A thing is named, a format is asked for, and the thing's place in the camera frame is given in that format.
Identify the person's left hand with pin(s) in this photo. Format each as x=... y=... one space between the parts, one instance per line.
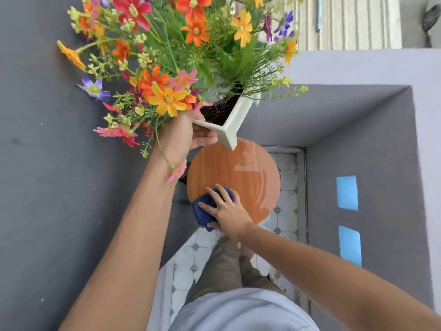
x=175 y=141

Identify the person's right hand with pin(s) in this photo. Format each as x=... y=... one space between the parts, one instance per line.
x=231 y=217

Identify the dark blue cloth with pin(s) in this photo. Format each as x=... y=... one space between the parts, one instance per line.
x=203 y=213

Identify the colourful artificial flowers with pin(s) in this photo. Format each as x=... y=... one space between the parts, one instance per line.
x=172 y=58

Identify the person's right forearm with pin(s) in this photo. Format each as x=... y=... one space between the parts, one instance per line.
x=327 y=282

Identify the person's left forearm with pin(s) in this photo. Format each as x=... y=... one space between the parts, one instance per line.
x=120 y=255

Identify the person's olive trousers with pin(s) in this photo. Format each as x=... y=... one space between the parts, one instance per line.
x=220 y=268

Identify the person's white shirt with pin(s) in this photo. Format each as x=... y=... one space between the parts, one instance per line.
x=241 y=313

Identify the round wooden table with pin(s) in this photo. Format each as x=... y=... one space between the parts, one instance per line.
x=241 y=168

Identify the blue drain pipe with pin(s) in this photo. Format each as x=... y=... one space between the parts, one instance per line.
x=319 y=13

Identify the beige corrugated roof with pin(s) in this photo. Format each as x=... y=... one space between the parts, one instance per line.
x=361 y=20

